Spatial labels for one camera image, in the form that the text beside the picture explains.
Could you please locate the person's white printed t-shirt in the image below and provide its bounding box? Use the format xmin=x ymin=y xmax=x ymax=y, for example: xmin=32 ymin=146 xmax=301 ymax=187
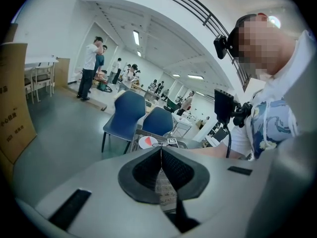
xmin=229 ymin=30 xmax=317 ymax=161

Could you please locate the white table with red sticker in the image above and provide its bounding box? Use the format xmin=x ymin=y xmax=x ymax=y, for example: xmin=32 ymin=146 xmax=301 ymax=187
xmin=172 ymin=113 xmax=194 ymax=136

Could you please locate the white folding table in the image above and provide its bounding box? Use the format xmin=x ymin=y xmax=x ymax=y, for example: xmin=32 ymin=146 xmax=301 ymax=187
xmin=32 ymin=65 xmax=54 ymax=103

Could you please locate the black head-worn camera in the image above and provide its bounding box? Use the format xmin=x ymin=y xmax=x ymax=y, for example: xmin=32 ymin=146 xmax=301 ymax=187
xmin=213 ymin=13 xmax=258 ymax=60

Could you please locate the person's right forearm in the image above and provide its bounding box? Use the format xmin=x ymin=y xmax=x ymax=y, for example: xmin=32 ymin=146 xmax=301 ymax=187
xmin=187 ymin=146 xmax=231 ymax=159

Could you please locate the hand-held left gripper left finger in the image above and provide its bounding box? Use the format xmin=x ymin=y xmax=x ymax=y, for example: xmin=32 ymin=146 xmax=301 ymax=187
xmin=14 ymin=147 xmax=184 ymax=238

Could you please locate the person's head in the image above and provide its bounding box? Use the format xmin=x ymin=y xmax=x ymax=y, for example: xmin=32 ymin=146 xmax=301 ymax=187
xmin=232 ymin=13 xmax=298 ymax=76

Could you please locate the blue chair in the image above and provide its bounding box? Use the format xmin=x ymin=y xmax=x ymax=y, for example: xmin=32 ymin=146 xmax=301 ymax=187
xmin=142 ymin=107 xmax=174 ymax=137
xmin=101 ymin=90 xmax=147 ymax=155

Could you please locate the black chest-mounted device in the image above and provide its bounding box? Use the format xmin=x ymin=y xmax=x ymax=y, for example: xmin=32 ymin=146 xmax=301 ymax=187
xmin=214 ymin=89 xmax=253 ymax=128

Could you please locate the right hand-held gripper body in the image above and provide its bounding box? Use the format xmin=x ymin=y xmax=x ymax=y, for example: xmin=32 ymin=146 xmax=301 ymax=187
xmin=158 ymin=137 xmax=187 ymax=149

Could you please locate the white long table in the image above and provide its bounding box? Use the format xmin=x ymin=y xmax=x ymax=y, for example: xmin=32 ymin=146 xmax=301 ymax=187
xmin=24 ymin=57 xmax=59 ymax=68

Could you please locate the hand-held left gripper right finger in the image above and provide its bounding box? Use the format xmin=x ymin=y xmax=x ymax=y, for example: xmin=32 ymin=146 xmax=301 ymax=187
xmin=161 ymin=146 xmax=293 ymax=238

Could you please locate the printed cardboard box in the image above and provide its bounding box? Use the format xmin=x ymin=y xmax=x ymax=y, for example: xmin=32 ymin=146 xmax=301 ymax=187
xmin=0 ymin=43 xmax=38 ymax=163

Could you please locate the black balcony railing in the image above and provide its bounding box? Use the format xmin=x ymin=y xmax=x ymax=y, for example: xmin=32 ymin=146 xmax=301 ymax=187
xmin=128 ymin=0 xmax=251 ymax=92

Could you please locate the flat cardboard sheet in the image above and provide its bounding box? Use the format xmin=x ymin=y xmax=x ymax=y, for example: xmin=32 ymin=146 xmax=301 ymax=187
xmin=55 ymin=57 xmax=71 ymax=88

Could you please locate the white round plate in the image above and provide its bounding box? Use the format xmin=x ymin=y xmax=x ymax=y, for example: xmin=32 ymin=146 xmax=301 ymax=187
xmin=139 ymin=136 xmax=159 ymax=150

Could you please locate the green bag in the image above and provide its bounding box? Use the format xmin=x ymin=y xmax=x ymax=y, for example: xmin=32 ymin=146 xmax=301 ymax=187
xmin=98 ymin=80 xmax=112 ymax=93

